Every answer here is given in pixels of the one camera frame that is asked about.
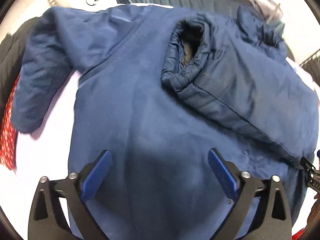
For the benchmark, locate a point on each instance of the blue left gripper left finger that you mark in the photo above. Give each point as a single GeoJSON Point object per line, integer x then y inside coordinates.
{"type": "Point", "coordinates": [93, 174]}

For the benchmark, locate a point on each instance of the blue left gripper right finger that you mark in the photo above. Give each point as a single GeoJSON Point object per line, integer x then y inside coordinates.
{"type": "Point", "coordinates": [226, 173]}

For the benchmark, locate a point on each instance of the navy blue padded jacket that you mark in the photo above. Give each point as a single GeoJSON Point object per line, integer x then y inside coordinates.
{"type": "Point", "coordinates": [158, 89]}

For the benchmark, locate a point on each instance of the lilac bed sheet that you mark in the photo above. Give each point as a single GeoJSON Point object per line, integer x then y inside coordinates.
{"type": "Point", "coordinates": [44, 152]}

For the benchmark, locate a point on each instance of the red patterned cloth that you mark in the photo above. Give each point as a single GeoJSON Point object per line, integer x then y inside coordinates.
{"type": "Point", "coordinates": [8, 134]}

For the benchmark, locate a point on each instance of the black garment at bedside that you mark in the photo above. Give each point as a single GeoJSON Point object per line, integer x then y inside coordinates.
{"type": "Point", "coordinates": [12, 49]}

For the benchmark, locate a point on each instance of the black wire rack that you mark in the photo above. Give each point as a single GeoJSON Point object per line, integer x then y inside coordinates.
{"type": "Point", "coordinates": [312, 66]}

